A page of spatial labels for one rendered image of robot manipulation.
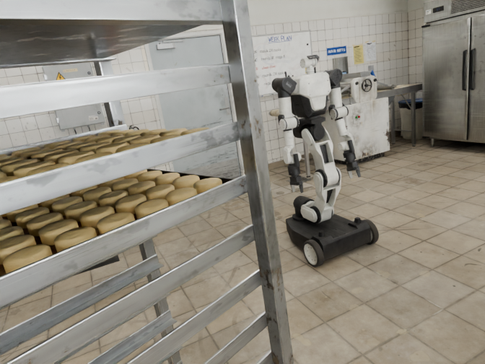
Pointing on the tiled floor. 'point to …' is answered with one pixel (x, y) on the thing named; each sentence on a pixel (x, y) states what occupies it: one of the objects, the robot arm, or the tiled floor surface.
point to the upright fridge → (454, 70)
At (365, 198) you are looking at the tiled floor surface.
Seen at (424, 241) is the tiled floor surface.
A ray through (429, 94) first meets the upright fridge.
